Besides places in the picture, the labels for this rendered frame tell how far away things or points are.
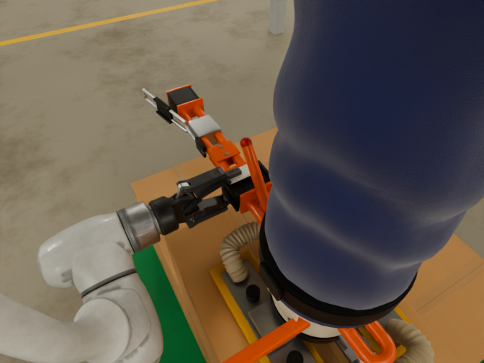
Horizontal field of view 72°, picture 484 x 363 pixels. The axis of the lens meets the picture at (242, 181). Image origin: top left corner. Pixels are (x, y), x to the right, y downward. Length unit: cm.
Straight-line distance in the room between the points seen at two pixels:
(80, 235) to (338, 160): 50
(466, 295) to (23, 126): 291
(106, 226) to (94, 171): 180
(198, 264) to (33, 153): 213
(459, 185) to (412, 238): 8
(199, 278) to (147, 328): 19
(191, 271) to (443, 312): 86
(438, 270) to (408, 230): 107
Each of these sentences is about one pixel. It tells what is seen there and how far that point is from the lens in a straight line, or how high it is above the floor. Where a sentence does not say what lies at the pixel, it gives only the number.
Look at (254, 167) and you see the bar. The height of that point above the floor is 117.
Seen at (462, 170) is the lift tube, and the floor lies 147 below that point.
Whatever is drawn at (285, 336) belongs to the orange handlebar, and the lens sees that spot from 57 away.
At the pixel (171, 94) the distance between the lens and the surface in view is 97.
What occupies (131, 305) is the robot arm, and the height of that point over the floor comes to 109.
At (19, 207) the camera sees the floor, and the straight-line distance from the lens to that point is 245.
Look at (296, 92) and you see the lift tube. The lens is 27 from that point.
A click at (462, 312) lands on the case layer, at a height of 54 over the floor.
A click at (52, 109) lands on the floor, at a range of 314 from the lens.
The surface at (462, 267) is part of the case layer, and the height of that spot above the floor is 54.
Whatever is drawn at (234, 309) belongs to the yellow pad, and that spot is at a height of 97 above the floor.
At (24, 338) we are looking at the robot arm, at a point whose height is 122.
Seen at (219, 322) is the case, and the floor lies 94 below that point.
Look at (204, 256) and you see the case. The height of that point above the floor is 94.
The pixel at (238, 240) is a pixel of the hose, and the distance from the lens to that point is 71.
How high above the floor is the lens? 164
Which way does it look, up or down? 49 degrees down
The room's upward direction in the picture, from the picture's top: straight up
